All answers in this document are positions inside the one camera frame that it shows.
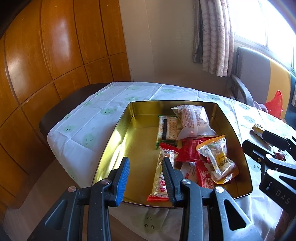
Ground squirrel sesame bar pack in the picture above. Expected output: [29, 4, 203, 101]
[147, 143, 179, 202]

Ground orange clear seed bag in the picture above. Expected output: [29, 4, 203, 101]
[196, 135, 239, 185]

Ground cracker pack green edges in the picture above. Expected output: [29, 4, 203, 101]
[156, 115, 178, 148]

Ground dark red snack pack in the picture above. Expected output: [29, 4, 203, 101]
[274, 149, 289, 162]

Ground red white chocolate pack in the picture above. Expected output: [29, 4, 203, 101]
[181, 162, 214, 189]

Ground gold maroon tin box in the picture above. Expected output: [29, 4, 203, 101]
[93, 100, 253, 208]

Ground yellow green snack pack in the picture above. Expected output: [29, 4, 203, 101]
[251, 123, 265, 138]

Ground white bread snack bag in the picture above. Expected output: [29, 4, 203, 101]
[171, 104, 216, 140]

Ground red plastic bag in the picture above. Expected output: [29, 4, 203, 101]
[264, 90, 283, 119]

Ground grey armchair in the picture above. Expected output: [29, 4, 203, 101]
[229, 47, 271, 106]

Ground yellow blue sofa back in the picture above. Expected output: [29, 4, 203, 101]
[266, 60, 296, 128]

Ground left beige curtain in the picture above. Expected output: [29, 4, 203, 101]
[192, 0, 234, 77]

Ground wooden panel cabinet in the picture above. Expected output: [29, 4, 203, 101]
[1, 1, 130, 209]

